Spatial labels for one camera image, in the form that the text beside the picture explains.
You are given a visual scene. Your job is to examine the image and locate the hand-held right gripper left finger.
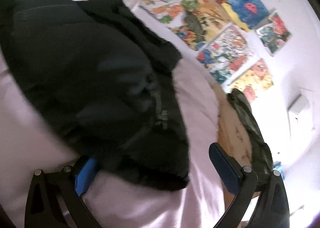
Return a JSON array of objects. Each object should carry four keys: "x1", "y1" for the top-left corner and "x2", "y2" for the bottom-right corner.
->
[{"x1": 24, "y1": 157, "x2": 98, "y2": 228}]

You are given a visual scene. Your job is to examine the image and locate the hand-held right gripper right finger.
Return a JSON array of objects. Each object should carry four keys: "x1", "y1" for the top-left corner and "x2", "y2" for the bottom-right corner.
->
[{"x1": 209, "y1": 142, "x2": 291, "y2": 228}]

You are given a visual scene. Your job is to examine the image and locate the black jacket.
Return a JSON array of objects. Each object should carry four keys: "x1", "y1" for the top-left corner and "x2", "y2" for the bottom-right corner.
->
[{"x1": 0, "y1": 0, "x2": 191, "y2": 191}]

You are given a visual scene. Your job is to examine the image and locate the dark green cloth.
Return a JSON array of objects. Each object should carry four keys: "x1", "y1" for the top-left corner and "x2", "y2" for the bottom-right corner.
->
[{"x1": 226, "y1": 88, "x2": 275, "y2": 176}]

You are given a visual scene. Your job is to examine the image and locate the pink bed sheet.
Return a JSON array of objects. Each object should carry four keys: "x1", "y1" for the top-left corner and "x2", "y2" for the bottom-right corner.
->
[{"x1": 0, "y1": 0, "x2": 227, "y2": 228}]

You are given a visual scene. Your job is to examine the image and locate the white air conditioner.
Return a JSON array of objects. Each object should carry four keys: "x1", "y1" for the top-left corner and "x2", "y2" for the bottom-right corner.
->
[{"x1": 287, "y1": 93, "x2": 312, "y2": 119}]

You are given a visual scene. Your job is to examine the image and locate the wooden bed frame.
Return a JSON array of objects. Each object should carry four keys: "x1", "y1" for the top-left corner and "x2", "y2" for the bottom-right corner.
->
[{"x1": 217, "y1": 87, "x2": 260, "y2": 218}]

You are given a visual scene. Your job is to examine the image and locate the group of colourful wall drawings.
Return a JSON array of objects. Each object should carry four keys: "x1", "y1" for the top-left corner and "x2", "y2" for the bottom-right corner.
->
[{"x1": 99, "y1": 0, "x2": 292, "y2": 104}]

